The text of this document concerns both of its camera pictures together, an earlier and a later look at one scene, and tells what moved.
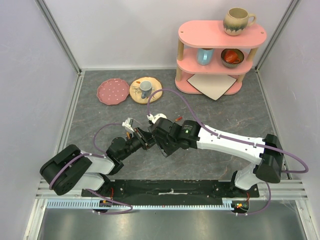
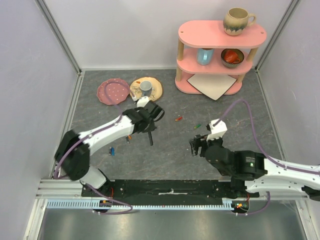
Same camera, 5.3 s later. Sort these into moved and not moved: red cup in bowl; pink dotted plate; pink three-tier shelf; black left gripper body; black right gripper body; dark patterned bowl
Moved: black left gripper body; black right gripper body
Not moved: pink dotted plate; dark patterned bowl; pink three-tier shelf; red cup in bowl
